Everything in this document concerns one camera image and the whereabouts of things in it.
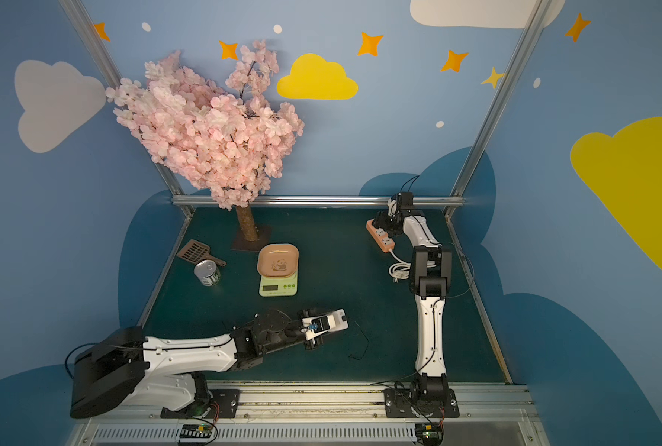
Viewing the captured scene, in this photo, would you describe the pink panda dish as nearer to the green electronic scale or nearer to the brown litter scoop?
the green electronic scale

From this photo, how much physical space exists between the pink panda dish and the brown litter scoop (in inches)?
7.8

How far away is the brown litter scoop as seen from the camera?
3.49 feet

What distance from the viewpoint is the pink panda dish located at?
1.00 meters

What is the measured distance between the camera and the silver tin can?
0.97m

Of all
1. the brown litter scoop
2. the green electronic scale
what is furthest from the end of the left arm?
the brown litter scoop

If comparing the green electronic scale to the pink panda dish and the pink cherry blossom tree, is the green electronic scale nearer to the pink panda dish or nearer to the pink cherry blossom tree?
the pink panda dish

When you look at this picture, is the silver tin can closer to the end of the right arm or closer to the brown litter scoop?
the brown litter scoop

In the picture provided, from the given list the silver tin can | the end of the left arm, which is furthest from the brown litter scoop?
the end of the left arm

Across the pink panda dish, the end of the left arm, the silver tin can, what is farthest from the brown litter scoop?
the end of the left arm

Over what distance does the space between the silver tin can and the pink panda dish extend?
157 mm

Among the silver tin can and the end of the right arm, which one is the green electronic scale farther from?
the end of the right arm
